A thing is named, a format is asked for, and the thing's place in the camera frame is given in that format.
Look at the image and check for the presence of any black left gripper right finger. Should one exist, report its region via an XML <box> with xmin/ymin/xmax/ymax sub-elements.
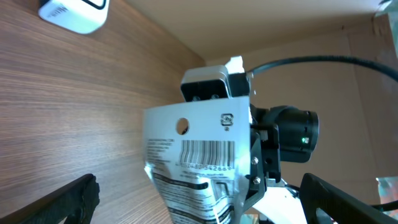
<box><xmin>299</xmin><ymin>173</ymin><xmax>397</xmax><ymax>224</ymax></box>

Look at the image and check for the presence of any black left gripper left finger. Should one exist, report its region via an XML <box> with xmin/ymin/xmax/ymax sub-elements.
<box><xmin>1</xmin><ymin>174</ymin><xmax>100</xmax><ymax>224</ymax></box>

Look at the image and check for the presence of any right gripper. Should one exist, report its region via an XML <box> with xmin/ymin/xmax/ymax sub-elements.
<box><xmin>243</xmin><ymin>105</ymin><xmax>281</xmax><ymax>211</ymax></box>

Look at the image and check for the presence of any black red snack packet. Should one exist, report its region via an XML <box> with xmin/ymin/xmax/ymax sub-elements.
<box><xmin>143</xmin><ymin>96</ymin><xmax>251</xmax><ymax>223</ymax></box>

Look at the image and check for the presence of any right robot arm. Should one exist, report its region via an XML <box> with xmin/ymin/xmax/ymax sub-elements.
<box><xmin>239</xmin><ymin>105</ymin><xmax>319</xmax><ymax>223</ymax></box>

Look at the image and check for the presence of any white barcode scanner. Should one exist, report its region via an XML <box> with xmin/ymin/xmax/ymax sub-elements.
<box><xmin>38</xmin><ymin>0</ymin><xmax>110</xmax><ymax>34</ymax></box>

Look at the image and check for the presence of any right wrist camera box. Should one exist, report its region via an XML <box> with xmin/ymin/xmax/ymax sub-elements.
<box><xmin>180</xmin><ymin>56</ymin><xmax>253</xmax><ymax>102</ymax></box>

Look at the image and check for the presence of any right camera cable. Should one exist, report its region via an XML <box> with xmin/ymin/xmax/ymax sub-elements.
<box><xmin>247</xmin><ymin>55</ymin><xmax>398</xmax><ymax>83</ymax></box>

